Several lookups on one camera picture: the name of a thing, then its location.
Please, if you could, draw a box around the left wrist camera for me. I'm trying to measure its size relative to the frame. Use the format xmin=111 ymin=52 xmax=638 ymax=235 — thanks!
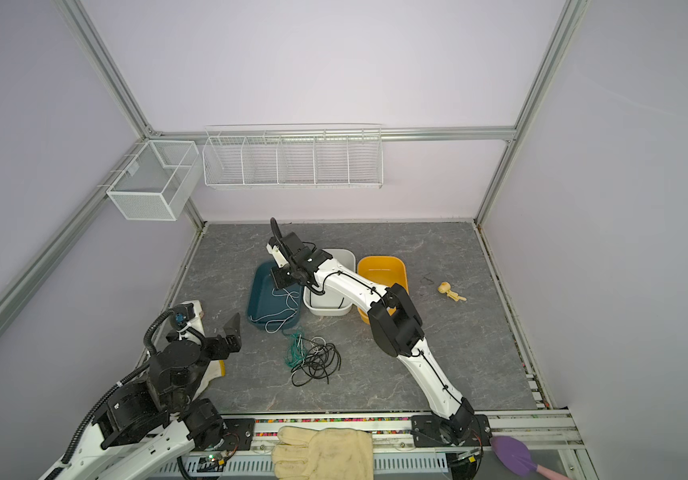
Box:
xmin=169 ymin=300 xmax=204 ymax=334

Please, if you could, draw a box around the teal plastic bin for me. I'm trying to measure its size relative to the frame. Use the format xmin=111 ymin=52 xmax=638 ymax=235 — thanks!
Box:
xmin=246 ymin=261 xmax=303 ymax=334

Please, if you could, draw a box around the small white mesh basket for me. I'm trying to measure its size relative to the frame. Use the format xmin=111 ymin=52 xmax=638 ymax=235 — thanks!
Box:
xmin=107 ymin=140 xmax=203 ymax=221

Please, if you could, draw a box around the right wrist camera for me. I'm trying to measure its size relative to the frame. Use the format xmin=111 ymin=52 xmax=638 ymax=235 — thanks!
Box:
xmin=266 ymin=237 xmax=288 ymax=268

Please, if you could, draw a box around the purple brush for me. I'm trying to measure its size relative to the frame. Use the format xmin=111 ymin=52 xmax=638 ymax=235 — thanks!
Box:
xmin=490 ymin=436 xmax=570 ymax=480

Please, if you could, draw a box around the white knit glove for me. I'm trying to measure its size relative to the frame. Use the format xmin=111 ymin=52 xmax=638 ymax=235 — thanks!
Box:
xmin=185 ymin=300 xmax=226 ymax=400

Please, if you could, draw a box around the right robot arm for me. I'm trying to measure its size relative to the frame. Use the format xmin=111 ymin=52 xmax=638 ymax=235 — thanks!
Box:
xmin=266 ymin=218 xmax=484 ymax=446

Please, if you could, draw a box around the white plastic bin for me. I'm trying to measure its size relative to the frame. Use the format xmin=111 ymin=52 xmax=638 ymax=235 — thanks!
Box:
xmin=303 ymin=248 xmax=356 ymax=317

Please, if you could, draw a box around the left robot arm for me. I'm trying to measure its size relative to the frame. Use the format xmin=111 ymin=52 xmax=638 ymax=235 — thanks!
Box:
xmin=43 ymin=300 xmax=243 ymax=479

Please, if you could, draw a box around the beige leather glove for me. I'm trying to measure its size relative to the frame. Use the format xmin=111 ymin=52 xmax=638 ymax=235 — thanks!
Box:
xmin=271 ymin=427 xmax=374 ymax=479

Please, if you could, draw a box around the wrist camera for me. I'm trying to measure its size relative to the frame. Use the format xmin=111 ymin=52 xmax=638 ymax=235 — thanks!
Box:
xmin=169 ymin=300 xmax=204 ymax=334
xmin=266 ymin=237 xmax=288 ymax=268

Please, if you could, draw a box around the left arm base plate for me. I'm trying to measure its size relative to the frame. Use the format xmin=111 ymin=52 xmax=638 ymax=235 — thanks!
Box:
xmin=193 ymin=417 xmax=256 ymax=453

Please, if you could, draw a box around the cable pile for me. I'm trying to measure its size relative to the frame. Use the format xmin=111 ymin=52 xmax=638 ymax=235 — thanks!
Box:
xmin=284 ymin=326 xmax=343 ymax=388

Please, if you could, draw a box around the yellow wooden toy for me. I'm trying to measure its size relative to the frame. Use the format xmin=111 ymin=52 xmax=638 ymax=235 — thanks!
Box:
xmin=437 ymin=282 xmax=467 ymax=302

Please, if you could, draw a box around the long white wire basket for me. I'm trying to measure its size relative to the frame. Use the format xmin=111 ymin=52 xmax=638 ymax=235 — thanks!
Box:
xmin=202 ymin=123 xmax=384 ymax=188

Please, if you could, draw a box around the yellow plastic bin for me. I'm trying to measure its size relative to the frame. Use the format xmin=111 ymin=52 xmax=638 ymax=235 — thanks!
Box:
xmin=357 ymin=256 xmax=409 ymax=291

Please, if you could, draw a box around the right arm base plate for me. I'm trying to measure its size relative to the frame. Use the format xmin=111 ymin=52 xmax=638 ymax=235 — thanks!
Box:
xmin=410 ymin=414 xmax=491 ymax=448

